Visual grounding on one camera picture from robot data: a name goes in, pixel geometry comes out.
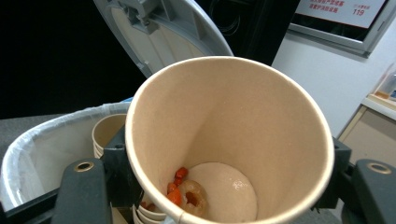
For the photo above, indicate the beige wooden cabinet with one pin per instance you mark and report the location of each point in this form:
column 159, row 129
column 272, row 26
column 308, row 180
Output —
column 370, row 137

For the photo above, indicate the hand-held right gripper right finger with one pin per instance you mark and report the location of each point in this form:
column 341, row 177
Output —
column 373, row 193

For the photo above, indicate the red berry piece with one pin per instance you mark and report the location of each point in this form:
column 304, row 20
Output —
column 181, row 172
column 178, row 181
column 175, row 197
column 171, row 187

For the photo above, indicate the white pedal trash can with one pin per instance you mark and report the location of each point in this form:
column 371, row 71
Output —
column 174, row 40

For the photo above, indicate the grey framed wall sign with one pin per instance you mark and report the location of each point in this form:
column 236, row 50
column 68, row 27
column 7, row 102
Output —
column 339, row 11

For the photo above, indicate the translucent container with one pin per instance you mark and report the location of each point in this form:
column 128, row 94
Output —
column 387, row 84

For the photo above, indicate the brown paper cup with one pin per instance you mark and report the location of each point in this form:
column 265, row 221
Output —
column 233, row 118

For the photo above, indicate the grey bin lid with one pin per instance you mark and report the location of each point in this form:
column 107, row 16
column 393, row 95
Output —
column 46, row 46

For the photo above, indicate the trash bin with white liner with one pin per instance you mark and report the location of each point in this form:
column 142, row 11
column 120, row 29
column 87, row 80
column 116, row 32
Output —
column 46, row 149

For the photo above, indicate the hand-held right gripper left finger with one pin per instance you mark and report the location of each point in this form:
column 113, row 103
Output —
column 84, row 193

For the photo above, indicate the beige paper cup stack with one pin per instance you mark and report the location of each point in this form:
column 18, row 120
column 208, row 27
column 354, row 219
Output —
column 107, row 130
column 149, row 215

